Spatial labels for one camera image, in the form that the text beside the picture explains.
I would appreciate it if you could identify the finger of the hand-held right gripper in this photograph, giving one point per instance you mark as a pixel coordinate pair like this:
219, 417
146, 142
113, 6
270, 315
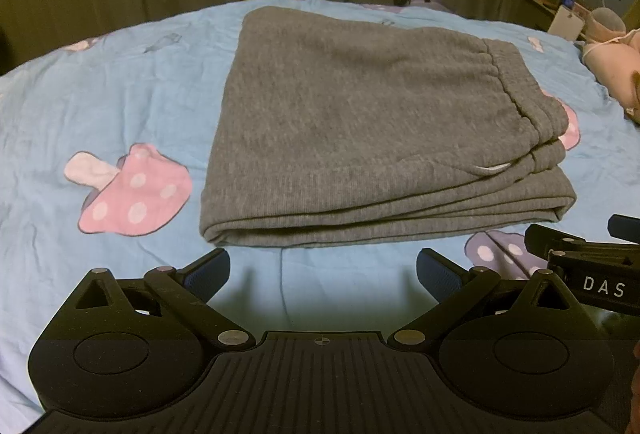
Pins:
550, 239
625, 229

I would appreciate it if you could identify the blue mushroom print bedsheet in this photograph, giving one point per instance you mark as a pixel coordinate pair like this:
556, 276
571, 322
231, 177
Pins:
150, 114

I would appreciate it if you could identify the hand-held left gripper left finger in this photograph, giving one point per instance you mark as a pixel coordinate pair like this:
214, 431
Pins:
207, 271

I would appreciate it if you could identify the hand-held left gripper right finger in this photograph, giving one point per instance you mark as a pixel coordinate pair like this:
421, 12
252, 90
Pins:
436, 271

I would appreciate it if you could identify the wooden nightstand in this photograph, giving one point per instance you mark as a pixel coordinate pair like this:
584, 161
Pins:
535, 7

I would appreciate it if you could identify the pink plush toy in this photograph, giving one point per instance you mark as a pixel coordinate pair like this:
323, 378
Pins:
615, 59

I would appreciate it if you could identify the grey pants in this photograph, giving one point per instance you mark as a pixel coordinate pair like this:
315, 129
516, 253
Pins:
350, 114

